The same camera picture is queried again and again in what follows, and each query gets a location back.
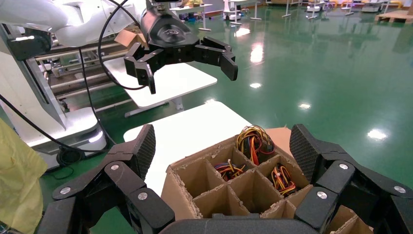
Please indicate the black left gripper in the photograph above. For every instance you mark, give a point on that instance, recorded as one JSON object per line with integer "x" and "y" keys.
{"x": 169, "y": 35}

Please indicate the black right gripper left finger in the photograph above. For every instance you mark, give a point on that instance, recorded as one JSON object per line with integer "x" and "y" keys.
{"x": 122, "y": 181}

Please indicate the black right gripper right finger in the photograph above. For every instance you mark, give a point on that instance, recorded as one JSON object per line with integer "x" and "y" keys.
{"x": 355, "y": 184}

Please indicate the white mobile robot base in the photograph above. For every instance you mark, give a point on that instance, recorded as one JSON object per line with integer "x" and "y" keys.
{"x": 232, "y": 14}

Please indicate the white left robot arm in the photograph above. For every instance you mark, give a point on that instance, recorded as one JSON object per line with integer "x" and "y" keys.
{"x": 80, "y": 22}

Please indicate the cardboard box with dividers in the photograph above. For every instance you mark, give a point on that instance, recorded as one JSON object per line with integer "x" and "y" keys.
{"x": 180, "y": 200}

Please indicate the white rectangular table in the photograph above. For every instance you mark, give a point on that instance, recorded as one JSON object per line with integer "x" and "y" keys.
{"x": 174, "y": 80}

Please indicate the open brown carton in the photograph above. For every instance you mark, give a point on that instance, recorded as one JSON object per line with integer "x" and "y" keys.
{"x": 129, "y": 38}

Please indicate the white robot torso and base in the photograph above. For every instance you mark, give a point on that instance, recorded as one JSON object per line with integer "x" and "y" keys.
{"x": 74, "y": 126}

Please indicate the metal pipe rack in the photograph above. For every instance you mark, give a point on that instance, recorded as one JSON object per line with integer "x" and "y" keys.
{"x": 80, "y": 80}

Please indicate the wooden pallet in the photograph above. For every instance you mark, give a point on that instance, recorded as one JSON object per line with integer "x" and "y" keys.
{"x": 395, "y": 16}

